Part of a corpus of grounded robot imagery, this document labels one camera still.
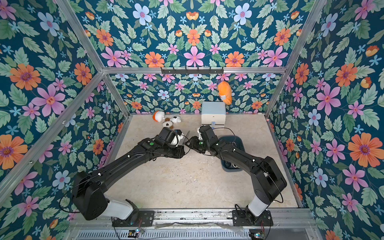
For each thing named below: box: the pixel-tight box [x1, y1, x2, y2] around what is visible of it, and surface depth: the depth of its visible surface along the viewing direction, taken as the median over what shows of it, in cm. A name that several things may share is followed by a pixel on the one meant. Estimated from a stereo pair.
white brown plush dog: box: [162, 115, 182, 129], surface depth 114 cm
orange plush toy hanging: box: [217, 81, 233, 106], surface depth 99 cm
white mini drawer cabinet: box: [201, 101, 226, 130], surface depth 105 cm
